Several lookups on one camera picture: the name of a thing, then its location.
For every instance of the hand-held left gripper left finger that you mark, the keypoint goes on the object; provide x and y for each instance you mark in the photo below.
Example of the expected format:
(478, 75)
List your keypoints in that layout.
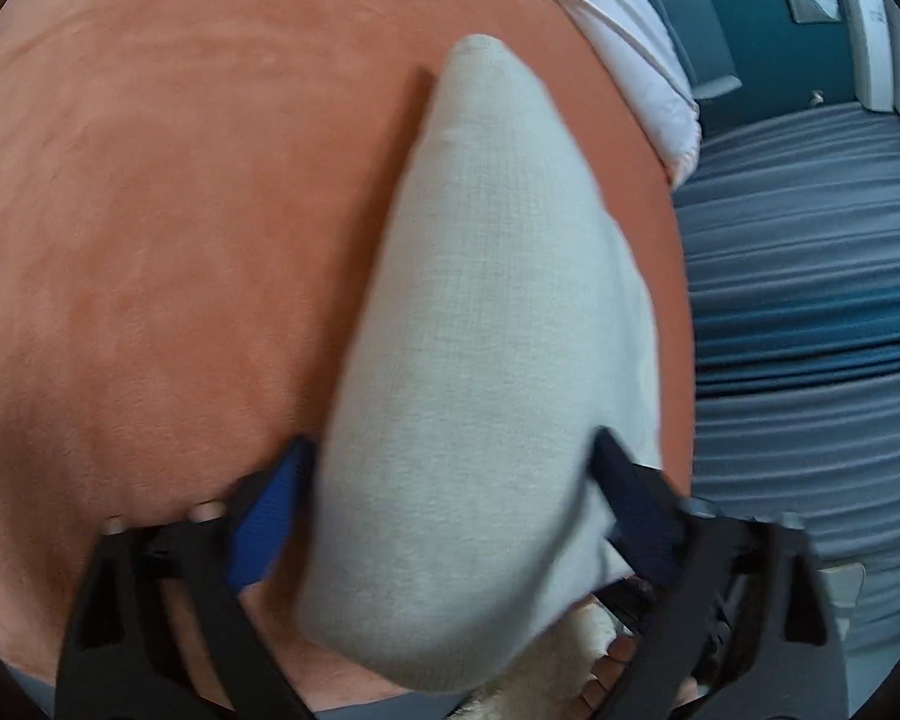
(266, 517)

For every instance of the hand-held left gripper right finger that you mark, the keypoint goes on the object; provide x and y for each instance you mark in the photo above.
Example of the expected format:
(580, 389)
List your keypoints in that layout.
(645, 517)

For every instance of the beige fabric cushion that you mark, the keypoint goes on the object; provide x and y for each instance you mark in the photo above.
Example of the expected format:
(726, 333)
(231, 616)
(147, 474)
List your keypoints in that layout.
(480, 315)

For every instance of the person's right hand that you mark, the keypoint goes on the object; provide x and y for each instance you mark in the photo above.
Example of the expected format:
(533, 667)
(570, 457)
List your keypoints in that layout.
(615, 664)

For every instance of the fluffy cream garment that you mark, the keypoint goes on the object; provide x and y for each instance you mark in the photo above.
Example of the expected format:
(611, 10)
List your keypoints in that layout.
(566, 656)

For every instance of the orange plush blanket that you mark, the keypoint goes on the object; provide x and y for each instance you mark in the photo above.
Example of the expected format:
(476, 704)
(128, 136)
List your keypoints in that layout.
(157, 202)

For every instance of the white pillow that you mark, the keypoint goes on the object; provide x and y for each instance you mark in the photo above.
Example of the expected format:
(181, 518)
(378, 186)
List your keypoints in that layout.
(630, 37)

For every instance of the blue padded headboard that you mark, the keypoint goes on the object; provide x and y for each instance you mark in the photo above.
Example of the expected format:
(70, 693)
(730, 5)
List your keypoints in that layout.
(690, 15)

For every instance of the white wall box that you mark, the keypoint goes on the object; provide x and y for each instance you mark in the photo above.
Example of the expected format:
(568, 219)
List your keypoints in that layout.
(870, 45)

